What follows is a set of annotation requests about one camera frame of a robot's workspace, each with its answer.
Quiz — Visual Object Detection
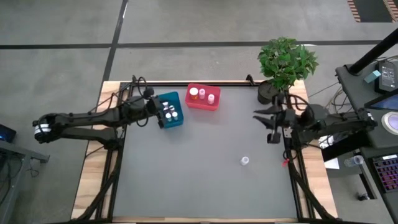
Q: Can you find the small teal box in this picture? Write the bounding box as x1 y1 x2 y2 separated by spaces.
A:
364 70 382 84

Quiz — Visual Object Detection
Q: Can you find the black round pole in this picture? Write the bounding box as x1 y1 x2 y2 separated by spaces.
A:
347 27 398 76

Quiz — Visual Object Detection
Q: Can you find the white round disc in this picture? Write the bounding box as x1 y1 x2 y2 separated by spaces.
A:
381 111 398 136

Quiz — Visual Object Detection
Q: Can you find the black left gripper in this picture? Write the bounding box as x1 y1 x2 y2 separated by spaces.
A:
145 95 171 129

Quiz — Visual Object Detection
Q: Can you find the dark grey side desk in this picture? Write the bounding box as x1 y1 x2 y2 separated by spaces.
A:
322 60 398 224

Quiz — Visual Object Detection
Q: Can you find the black striped floor mat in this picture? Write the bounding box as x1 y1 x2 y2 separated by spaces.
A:
347 0 386 23
384 0 398 15

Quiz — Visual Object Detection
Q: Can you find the pink plastic bin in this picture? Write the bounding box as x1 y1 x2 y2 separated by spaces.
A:
185 83 221 112

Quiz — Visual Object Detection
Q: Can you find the backlit black keyboard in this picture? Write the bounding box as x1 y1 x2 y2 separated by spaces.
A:
371 154 398 194

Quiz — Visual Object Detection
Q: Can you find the clear plastic water bottle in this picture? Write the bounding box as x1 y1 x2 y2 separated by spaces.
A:
343 154 364 168

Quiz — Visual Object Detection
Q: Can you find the bundle of floor cables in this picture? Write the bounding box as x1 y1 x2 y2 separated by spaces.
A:
307 80 355 125

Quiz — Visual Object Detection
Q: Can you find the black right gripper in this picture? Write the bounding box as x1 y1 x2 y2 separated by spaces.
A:
252 93 296 144

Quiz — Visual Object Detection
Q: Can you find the green potted plant black pot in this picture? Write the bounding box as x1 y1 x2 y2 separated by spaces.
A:
257 36 320 106

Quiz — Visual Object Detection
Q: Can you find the dark device blue light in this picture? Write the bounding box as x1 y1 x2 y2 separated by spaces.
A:
0 123 17 143

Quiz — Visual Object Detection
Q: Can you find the white paper sheet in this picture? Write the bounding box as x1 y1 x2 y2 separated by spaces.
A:
318 134 335 149
323 157 341 170

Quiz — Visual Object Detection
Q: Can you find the grey metal table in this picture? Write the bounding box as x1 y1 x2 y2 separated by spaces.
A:
0 139 50 224

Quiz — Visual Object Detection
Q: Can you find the teal plastic bin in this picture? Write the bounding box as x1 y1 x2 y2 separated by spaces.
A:
155 91 185 129

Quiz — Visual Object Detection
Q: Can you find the tilted blue screen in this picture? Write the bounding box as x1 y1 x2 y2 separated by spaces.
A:
364 93 398 111

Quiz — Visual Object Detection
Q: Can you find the black power adapter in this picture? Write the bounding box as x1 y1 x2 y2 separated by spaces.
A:
374 60 398 94

